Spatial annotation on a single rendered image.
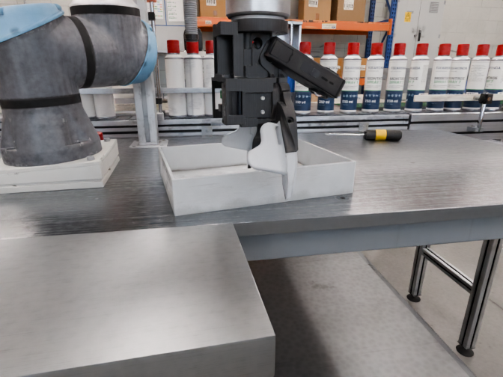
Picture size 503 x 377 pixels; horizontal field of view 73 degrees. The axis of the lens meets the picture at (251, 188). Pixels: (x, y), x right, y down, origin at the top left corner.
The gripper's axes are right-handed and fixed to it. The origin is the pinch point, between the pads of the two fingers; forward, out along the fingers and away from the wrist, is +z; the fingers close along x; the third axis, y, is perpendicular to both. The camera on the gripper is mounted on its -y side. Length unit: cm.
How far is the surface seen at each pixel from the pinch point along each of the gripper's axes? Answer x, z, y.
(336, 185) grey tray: 0.3, 1.7, -10.5
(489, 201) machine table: 9.9, 3.1, -30.0
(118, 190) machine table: -12.9, 3.3, 20.5
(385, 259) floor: -92, 86, -109
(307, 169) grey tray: 0.2, -1.3, -5.4
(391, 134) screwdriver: -31, 1, -47
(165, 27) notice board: -487, -69, -41
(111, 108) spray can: -62, -4, 22
